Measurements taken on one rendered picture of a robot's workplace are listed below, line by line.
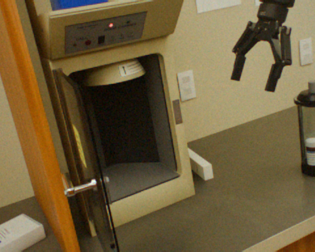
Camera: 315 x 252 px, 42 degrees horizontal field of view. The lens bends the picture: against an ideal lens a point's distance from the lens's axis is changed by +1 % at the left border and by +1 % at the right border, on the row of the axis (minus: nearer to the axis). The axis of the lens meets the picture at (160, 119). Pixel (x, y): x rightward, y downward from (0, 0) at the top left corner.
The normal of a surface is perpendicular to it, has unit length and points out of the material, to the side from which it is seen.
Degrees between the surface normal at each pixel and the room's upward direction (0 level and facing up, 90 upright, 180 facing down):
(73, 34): 135
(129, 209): 90
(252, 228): 0
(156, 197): 90
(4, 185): 90
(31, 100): 90
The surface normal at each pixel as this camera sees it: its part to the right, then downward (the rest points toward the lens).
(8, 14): 0.44, 0.18
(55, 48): 0.44, 0.80
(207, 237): -0.17, -0.95
